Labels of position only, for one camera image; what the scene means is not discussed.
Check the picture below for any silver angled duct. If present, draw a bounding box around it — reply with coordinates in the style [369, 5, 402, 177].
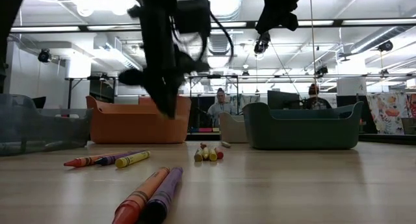
[349, 25, 416, 55]

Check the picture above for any black horizontal rail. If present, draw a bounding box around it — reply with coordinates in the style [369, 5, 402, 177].
[187, 73, 416, 81]

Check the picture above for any red-orange crayon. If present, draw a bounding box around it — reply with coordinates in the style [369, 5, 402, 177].
[111, 166, 171, 224]
[64, 151, 126, 168]

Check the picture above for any seated person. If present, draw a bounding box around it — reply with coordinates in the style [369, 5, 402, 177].
[206, 87, 237, 128]

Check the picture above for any thin vertical pole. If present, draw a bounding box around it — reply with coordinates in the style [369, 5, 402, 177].
[308, 0, 319, 88]

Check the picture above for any small black monitor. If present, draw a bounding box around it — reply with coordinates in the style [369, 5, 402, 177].
[31, 96, 47, 110]

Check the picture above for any white column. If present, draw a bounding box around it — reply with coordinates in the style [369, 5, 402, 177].
[337, 77, 368, 97]

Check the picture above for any translucent grey plastic bin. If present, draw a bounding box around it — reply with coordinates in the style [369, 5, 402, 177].
[0, 93, 94, 156]

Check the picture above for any silver ventilation duct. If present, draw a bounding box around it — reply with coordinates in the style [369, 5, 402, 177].
[207, 0, 244, 56]

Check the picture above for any black beam with light panels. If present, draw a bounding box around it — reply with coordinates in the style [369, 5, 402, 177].
[0, 18, 416, 35]

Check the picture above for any teal plastic bin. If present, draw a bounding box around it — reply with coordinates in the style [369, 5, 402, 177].
[242, 101, 364, 151]

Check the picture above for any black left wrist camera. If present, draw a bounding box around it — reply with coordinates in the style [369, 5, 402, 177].
[175, 0, 212, 35]

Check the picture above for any purple crayon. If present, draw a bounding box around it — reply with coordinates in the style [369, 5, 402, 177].
[95, 149, 147, 167]
[141, 166, 185, 224]

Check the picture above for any black folding table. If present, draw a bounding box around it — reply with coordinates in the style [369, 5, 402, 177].
[64, 75, 120, 110]

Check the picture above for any black hanging camera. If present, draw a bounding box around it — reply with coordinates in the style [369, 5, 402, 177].
[253, 31, 272, 55]

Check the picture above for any orange plastic bin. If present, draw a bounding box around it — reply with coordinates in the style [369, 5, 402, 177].
[85, 94, 192, 145]

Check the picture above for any black computer monitor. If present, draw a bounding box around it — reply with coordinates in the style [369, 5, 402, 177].
[266, 90, 308, 110]

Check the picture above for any white plastic bin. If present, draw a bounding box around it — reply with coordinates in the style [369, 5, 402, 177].
[218, 112, 250, 144]

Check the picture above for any black left wrist camera cable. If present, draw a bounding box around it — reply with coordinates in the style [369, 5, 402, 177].
[168, 0, 235, 68]

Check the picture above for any standing person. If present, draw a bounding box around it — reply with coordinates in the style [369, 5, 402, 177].
[302, 83, 333, 110]

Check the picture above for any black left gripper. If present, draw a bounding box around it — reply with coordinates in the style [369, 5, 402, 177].
[118, 6, 211, 118]

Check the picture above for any floral patterned cloth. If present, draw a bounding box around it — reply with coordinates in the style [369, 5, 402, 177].
[366, 92, 416, 136]

